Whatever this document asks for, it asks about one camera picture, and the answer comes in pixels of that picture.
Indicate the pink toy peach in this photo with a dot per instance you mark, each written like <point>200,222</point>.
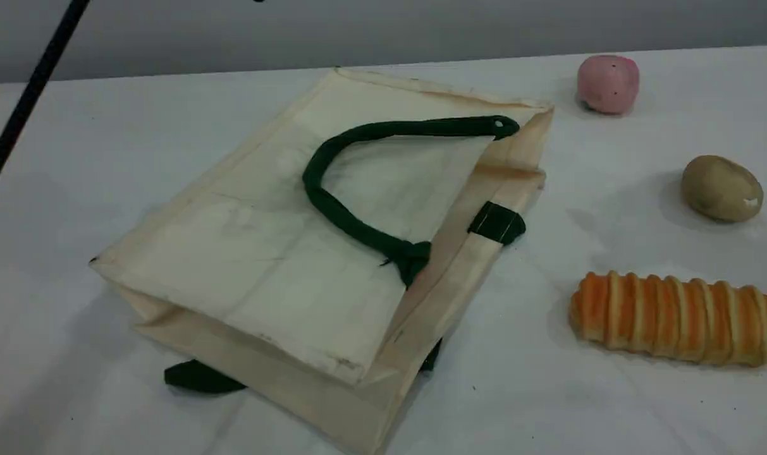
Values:
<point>607,85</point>

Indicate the striped orange bread roll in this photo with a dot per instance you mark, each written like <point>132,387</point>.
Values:
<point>674,319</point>

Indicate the beige toy potato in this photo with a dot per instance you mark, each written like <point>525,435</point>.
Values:
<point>719,189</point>

